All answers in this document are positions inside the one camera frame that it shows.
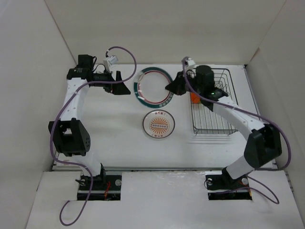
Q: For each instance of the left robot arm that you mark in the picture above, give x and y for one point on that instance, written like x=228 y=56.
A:
x=70 y=137

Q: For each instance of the white plate orange sunburst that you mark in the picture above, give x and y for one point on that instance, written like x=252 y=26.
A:
x=158 y=124

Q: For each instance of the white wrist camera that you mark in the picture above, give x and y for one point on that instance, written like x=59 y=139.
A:
x=109 y=61
x=188 y=63

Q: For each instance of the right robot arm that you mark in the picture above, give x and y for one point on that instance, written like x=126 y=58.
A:
x=263 y=143

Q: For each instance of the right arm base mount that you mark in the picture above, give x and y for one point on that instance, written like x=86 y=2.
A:
x=220 y=190

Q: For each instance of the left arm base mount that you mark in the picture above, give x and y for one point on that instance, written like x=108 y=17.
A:
x=108 y=189

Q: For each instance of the black wire dish rack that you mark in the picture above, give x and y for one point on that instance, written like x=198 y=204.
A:
x=206 y=122

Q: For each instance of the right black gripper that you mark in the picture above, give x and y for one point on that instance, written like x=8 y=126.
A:
x=177 y=86

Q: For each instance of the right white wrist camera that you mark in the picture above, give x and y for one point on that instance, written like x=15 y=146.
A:
x=188 y=63

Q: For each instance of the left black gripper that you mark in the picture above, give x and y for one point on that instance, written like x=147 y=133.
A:
x=116 y=88

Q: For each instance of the white plate green rim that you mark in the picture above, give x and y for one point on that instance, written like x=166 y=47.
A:
x=149 y=87

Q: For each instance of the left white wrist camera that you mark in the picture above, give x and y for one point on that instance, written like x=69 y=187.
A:
x=109 y=61

